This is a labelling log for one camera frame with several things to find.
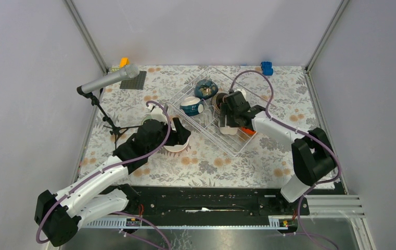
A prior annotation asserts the orange bowl white inside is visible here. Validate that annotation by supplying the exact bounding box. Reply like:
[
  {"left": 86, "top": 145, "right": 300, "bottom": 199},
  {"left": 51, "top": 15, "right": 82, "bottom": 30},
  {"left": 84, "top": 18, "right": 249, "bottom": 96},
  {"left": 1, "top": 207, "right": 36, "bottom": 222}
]
[{"left": 163, "top": 139, "right": 189, "bottom": 153}]

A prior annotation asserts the purple cable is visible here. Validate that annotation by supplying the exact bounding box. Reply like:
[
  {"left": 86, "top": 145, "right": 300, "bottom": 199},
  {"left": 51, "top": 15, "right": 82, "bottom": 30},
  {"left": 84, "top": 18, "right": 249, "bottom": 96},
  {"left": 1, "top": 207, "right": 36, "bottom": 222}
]
[
  {"left": 35, "top": 101, "right": 173, "bottom": 249},
  {"left": 229, "top": 70, "right": 342, "bottom": 250}
]

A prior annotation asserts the black bowl patterned rim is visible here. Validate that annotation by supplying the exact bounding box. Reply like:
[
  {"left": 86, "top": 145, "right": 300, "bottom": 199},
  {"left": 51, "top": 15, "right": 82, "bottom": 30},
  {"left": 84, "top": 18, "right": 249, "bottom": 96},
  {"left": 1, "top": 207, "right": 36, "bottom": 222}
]
[{"left": 211, "top": 92, "right": 228, "bottom": 115}]

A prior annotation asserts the dark blue floral bowl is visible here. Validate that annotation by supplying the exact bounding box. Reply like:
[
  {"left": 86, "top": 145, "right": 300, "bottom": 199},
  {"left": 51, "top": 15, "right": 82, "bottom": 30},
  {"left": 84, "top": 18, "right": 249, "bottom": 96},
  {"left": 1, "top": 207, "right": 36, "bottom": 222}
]
[{"left": 194, "top": 79, "right": 219, "bottom": 100}]

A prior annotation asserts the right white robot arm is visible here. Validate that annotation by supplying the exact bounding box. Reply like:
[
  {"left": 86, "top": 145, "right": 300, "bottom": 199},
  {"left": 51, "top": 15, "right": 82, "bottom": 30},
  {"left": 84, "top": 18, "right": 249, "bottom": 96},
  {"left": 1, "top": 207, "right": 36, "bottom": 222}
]
[{"left": 212, "top": 91, "right": 338, "bottom": 215}]

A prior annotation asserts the white flower-shaped bowl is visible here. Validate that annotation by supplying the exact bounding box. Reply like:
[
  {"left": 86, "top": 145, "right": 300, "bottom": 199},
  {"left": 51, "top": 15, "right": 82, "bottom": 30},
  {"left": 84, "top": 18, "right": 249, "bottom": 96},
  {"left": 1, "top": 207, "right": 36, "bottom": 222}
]
[{"left": 219, "top": 126, "right": 238, "bottom": 135}]

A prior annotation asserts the teal square ceramic cup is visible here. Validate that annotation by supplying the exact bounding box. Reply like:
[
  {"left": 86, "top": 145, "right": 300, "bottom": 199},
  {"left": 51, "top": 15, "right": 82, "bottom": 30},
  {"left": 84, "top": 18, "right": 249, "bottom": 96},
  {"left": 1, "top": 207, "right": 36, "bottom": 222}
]
[{"left": 180, "top": 96, "right": 205, "bottom": 117}]

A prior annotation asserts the yellow toy brick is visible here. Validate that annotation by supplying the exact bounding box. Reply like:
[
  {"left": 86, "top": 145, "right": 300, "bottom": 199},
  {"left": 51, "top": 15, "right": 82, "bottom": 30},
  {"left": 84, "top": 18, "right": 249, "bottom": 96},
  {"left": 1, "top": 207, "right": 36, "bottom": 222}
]
[{"left": 119, "top": 57, "right": 129, "bottom": 68}]

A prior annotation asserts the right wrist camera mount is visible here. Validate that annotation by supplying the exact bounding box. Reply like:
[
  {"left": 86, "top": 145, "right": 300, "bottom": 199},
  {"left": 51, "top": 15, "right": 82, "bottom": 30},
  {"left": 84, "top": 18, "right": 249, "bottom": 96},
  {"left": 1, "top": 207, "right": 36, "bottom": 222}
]
[{"left": 236, "top": 89, "right": 247, "bottom": 99}]

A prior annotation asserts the floral table mat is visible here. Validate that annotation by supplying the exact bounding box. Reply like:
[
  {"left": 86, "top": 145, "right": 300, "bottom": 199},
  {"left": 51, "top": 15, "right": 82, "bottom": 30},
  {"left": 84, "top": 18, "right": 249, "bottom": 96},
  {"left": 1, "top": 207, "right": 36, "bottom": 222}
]
[{"left": 79, "top": 65, "right": 318, "bottom": 188}]

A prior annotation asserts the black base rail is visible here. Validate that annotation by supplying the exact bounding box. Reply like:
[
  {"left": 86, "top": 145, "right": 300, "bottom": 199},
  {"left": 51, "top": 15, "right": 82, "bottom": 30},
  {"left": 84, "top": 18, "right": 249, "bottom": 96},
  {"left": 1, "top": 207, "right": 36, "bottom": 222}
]
[{"left": 97, "top": 184, "right": 311, "bottom": 228}]

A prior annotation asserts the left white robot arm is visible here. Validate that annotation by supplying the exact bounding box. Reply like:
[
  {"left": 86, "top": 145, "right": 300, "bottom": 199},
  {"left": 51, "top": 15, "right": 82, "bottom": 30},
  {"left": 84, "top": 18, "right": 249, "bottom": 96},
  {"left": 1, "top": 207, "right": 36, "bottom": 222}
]
[{"left": 34, "top": 118, "right": 191, "bottom": 246}]

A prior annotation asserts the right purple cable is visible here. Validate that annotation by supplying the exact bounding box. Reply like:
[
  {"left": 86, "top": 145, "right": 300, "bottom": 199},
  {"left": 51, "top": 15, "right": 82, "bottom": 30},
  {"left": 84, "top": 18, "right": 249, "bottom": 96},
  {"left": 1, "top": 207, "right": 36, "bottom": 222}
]
[{"left": 229, "top": 70, "right": 342, "bottom": 250}]

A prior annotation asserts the blue toy brick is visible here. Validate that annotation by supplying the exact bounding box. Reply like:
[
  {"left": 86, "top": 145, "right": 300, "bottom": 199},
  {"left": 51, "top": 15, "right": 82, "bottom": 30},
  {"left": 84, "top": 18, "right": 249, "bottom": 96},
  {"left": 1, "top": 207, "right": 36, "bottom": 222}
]
[{"left": 261, "top": 61, "right": 274, "bottom": 76}]

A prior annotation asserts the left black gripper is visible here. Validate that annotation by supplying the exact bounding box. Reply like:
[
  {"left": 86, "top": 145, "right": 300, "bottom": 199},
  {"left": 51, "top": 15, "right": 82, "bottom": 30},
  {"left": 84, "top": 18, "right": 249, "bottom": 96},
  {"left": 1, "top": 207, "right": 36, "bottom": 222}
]
[{"left": 147, "top": 117, "right": 191, "bottom": 155}]

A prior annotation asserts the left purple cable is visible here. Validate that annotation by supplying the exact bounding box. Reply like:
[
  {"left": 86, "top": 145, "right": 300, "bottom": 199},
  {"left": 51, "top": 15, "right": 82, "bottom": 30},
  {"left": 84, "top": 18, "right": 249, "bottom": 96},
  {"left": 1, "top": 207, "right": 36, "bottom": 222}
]
[{"left": 35, "top": 101, "right": 173, "bottom": 249}]

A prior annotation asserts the celadon green ceramic bowl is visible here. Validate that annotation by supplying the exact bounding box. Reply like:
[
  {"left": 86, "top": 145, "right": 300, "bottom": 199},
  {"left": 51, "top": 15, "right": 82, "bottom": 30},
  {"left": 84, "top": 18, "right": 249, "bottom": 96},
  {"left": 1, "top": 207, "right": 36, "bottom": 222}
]
[{"left": 141, "top": 114, "right": 168, "bottom": 125}]

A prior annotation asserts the white wire dish rack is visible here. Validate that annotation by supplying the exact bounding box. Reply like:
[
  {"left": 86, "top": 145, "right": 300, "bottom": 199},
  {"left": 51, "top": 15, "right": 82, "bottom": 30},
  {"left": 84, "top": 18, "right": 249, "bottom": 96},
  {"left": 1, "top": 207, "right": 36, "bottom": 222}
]
[{"left": 164, "top": 66, "right": 271, "bottom": 158}]

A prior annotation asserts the grey lego baseplate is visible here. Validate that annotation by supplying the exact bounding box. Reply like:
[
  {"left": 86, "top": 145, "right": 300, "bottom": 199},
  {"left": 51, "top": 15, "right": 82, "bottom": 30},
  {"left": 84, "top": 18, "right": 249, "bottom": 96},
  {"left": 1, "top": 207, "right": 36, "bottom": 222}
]
[{"left": 120, "top": 71, "right": 147, "bottom": 90}]

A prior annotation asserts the silver microphone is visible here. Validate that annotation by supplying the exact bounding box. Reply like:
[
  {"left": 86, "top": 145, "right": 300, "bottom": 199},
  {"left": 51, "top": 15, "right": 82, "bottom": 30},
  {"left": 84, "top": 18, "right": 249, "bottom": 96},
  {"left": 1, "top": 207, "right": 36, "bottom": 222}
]
[{"left": 76, "top": 64, "right": 139, "bottom": 95}]

